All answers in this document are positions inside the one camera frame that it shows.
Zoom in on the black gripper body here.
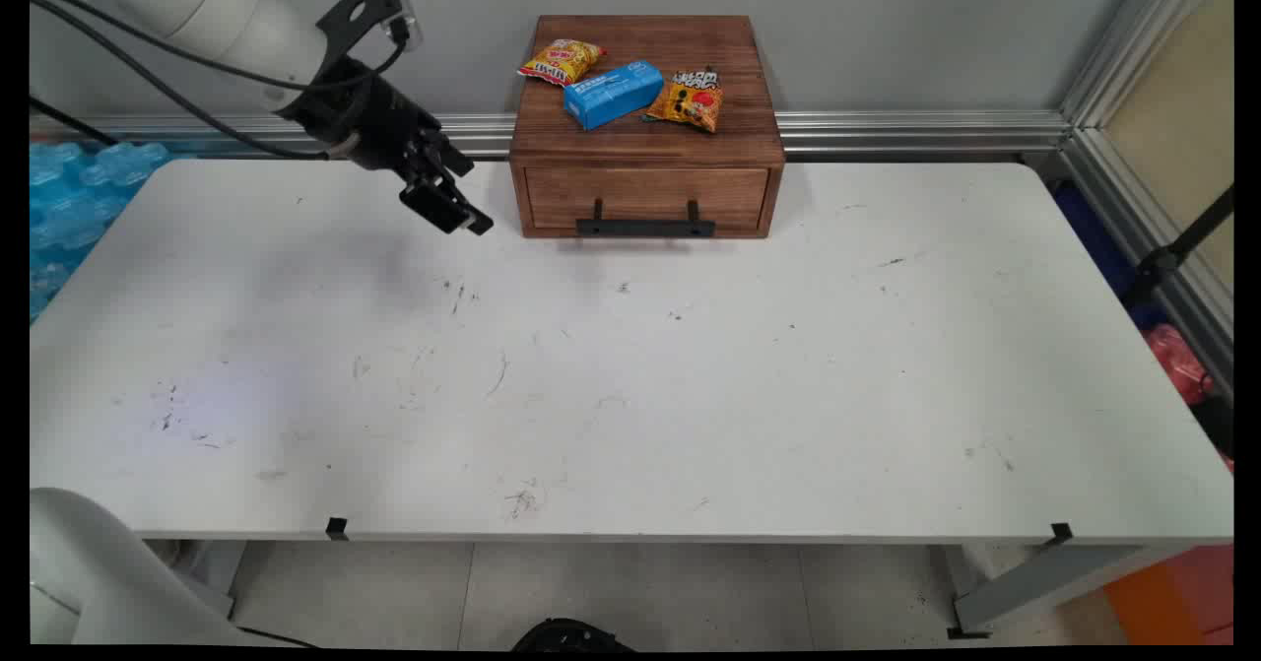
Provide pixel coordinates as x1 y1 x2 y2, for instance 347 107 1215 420
279 53 456 177

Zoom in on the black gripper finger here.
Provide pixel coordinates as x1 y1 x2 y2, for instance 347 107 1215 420
398 178 472 236
422 134 495 237

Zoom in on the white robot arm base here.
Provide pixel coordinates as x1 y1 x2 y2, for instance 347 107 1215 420
30 488 247 647

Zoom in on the yellow snack packet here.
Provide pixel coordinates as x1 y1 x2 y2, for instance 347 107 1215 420
517 38 608 88

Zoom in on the blue tissue pack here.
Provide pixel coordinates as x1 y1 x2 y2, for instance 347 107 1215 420
563 60 666 132

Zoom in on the brown wooden drawer cabinet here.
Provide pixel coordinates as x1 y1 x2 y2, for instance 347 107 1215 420
508 15 787 241

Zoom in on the orange snack packet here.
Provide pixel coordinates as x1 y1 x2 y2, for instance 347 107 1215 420
645 67 725 135

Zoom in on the blue bubble wrap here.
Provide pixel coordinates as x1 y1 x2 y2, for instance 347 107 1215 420
30 141 173 325

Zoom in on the black round object on floor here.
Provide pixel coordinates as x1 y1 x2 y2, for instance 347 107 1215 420
511 618 638 653

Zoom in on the grey table leg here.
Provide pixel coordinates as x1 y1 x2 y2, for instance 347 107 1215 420
946 543 1198 639

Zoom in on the black stand pole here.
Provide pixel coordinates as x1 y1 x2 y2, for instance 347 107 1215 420
1121 183 1234 315

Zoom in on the red plastic bag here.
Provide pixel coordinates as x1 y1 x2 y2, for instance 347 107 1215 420
1143 323 1217 407

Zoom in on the orange box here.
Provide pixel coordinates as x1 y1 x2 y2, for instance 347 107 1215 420
1103 543 1234 647

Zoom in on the wooden drawer with black handle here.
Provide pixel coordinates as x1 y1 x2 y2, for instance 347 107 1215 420
524 167 770 239

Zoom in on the black camera cable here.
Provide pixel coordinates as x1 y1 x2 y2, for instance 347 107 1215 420
30 0 411 92

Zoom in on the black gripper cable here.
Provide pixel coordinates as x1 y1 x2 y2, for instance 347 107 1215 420
30 0 341 162

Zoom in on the black cable behind table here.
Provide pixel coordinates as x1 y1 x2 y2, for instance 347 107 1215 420
30 98 121 147

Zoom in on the aluminium rail along wall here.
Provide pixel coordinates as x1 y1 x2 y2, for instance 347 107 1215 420
30 109 1073 162

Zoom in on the black floor cable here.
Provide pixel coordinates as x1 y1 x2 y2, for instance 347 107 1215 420
236 626 321 649

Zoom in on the blue object under frame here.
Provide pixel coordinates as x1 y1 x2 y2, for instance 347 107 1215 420
1052 183 1168 333

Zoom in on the aluminium corner frame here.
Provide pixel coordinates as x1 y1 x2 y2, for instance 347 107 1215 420
1056 0 1234 398

